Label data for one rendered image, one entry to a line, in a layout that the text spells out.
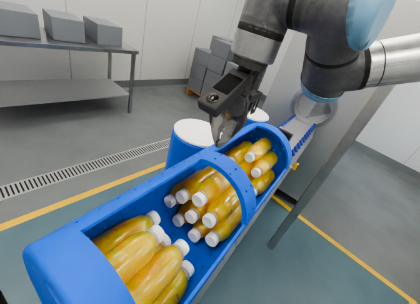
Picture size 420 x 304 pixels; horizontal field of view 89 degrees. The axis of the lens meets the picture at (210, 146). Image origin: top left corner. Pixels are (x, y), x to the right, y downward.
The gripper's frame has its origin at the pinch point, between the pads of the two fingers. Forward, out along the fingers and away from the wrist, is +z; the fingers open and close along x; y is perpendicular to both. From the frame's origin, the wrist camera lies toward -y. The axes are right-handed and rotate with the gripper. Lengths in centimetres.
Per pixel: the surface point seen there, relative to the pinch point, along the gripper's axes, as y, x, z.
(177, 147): 32, 34, 34
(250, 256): 85, -23, 132
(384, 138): 474, -121, 88
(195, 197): -2.6, -0.2, 17.2
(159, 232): -17.5, -1.8, 15.8
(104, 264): -30.9, -2.9, 8.8
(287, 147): 46.1, -10.7, 12.5
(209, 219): -2.3, -6.3, 20.9
